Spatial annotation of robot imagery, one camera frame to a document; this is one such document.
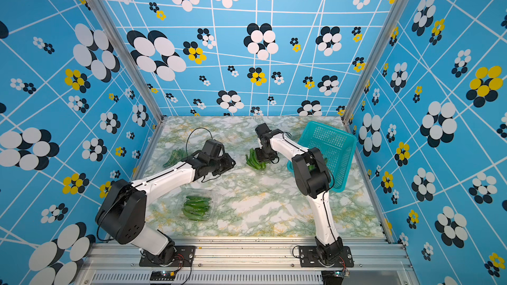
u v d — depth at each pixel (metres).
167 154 1.03
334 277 0.68
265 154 0.88
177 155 0.99
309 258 0.72
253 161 0.96
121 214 0.44
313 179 0.57
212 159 0.69
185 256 0.73
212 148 0.69
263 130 0.84
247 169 0.96
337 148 1.05
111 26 0.81
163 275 0.72
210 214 0.83
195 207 0.81
